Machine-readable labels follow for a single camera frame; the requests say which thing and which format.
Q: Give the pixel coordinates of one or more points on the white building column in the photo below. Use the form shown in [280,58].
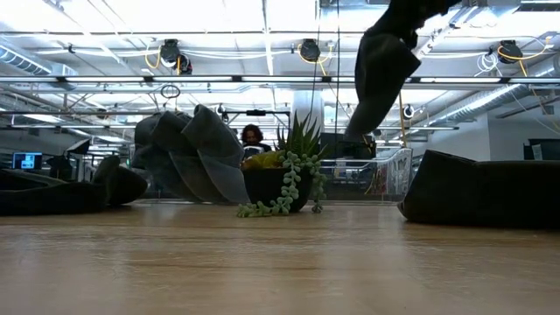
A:
[308,109]

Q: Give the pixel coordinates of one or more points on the long ceiling light strip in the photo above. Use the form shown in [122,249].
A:
[175,79]

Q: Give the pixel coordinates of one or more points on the black angled screen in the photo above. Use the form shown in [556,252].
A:
[79,146]

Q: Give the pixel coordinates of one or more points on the small computer monitor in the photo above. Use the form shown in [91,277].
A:
[27,161]

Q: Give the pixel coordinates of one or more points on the potted succulent plant black pot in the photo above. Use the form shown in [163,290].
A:
[280,184]

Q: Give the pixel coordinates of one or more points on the black metal gantry frame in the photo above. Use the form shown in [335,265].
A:
[258,113]

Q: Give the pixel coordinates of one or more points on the person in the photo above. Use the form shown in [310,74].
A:
[253,137]

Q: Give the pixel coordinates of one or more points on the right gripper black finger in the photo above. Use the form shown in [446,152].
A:
[415,13]

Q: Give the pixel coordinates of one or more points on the black monitor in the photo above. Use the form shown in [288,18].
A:
[542,149]
[345,149]

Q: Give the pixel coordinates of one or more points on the silver ventilation duct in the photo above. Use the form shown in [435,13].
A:
[26,61]
[494,100]

